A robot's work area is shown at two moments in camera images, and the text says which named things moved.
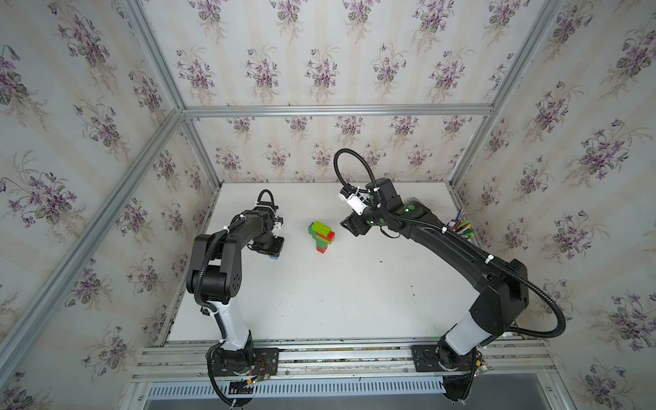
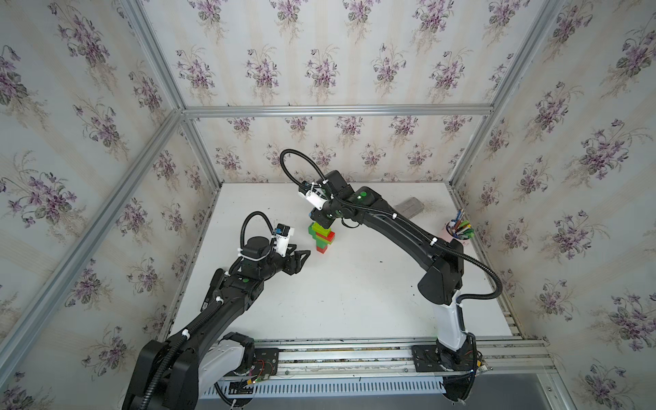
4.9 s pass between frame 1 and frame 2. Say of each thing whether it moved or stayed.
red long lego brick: stayed
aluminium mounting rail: stayed
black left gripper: moved
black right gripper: moved
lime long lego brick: stayed
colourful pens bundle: stayed
